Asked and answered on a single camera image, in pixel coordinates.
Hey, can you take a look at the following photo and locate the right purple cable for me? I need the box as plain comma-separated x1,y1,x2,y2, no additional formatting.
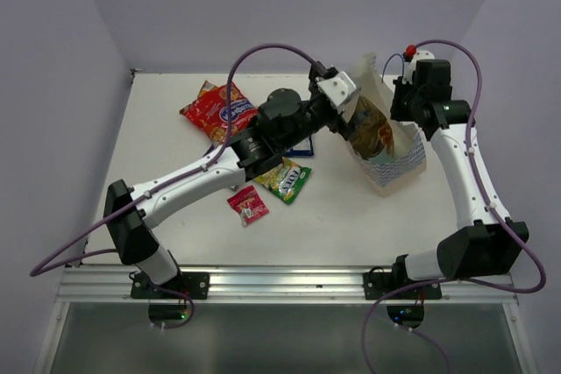
361,39,547,374

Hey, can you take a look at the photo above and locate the purple cable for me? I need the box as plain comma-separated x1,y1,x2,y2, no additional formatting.
29,43,328,331
361,39,547,374

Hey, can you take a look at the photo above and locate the blue checkered paper bag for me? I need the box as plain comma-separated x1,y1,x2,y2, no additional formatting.
346,53,427,197

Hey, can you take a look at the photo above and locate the light blue chips bag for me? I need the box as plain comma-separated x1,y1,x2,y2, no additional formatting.
349,95,394,165

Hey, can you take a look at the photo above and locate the green Fox's candy bag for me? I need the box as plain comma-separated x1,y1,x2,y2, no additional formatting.
254,158,312,205

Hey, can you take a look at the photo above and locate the small red candy packet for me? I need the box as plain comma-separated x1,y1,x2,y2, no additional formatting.
227,186,269,227

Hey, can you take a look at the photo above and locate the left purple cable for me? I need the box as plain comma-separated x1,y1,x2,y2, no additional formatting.
29,43,328,331

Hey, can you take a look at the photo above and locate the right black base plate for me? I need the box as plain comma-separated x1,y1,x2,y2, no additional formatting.
363,265,443,328

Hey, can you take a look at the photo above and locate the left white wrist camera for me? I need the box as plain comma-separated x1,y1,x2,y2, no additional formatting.
316,71,359,122

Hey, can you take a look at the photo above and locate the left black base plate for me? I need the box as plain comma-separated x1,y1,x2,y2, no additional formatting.
129,272,209,329

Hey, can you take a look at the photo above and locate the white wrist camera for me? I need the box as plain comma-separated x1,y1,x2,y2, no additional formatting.
316,71,359,122
403,45,435,83

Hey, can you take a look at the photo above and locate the red cookie snack bag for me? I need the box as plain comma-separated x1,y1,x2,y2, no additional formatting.
179,83,257,145

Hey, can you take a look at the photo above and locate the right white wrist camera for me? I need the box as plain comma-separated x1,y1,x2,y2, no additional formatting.
403,45,435,83

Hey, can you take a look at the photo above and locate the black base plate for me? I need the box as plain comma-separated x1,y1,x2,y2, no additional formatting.
363,265,443,328
129,272,209,329

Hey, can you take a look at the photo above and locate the aluminium mounting rail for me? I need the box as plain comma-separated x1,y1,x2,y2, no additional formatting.
55,265,514,304

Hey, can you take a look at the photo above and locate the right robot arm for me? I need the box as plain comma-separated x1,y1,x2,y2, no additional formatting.
390,50,529,298

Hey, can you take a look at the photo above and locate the orange snack packet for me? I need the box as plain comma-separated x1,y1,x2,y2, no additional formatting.
197,81,217,98

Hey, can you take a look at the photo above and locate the dark blue snack packet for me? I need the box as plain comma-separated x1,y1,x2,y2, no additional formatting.
286,136,315,158

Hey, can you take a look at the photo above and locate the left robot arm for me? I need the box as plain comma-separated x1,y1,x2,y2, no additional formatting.
103,63,359,298

